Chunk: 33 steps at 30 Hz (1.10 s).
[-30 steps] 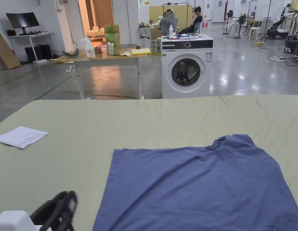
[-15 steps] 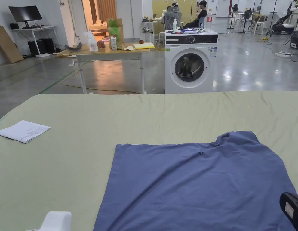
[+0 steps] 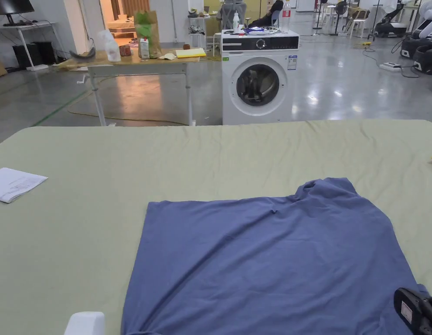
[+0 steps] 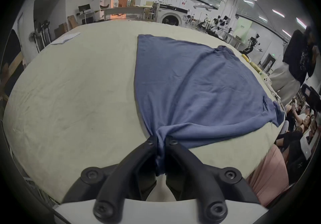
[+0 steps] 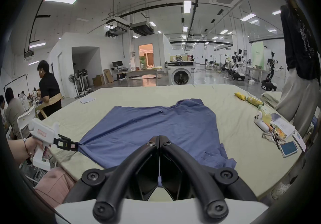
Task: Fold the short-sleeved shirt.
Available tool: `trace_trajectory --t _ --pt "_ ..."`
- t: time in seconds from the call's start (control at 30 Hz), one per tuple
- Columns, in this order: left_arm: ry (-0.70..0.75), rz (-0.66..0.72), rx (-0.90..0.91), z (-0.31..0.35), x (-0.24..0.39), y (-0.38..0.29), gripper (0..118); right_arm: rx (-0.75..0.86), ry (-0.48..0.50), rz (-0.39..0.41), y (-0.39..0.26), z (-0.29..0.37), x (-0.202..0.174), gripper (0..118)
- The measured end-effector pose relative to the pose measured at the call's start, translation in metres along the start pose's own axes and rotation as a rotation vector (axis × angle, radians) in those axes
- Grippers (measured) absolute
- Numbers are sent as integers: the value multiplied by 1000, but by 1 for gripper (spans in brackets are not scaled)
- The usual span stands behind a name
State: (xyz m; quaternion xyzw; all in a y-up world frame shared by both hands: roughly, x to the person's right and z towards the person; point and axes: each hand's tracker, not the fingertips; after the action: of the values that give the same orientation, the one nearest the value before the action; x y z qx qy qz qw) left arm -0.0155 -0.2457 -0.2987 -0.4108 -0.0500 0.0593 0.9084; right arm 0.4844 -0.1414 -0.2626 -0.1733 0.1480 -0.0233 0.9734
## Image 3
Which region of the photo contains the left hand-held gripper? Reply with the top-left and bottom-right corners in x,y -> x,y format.
64,311 -> 105,335

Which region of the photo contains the blue shirt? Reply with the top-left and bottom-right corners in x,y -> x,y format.
120,177 -> 429,335

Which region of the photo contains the bed with pale green sheet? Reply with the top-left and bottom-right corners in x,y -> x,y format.
0,120 -> 432,335

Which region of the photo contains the white folded paper sheet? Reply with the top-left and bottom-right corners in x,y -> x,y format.
0,167 -> 49,204

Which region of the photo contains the black and white robot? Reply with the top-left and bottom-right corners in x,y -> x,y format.
374,0 -> 413,38
400,0 -> 432,75

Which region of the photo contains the wooden table with white legs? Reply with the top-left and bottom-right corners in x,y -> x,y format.
51,10 -> 207,127

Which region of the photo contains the black computer tower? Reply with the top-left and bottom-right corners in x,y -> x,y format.
12,41 -> 58,69

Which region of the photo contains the white washing machine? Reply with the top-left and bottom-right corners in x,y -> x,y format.
221,0 -> 300,126

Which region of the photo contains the white stool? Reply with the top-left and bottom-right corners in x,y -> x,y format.
348,19 -> 368,39

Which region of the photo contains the white desk with monitor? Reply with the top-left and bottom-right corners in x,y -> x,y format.
0,0 -> 59,58

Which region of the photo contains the black standing fan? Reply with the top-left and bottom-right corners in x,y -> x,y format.
336,1 -> 350,36

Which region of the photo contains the small metal shelf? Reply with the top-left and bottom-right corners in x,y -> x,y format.
187,15 -> 207,46

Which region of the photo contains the grey office chair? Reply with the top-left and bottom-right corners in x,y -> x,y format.
218,0 -> 252,33

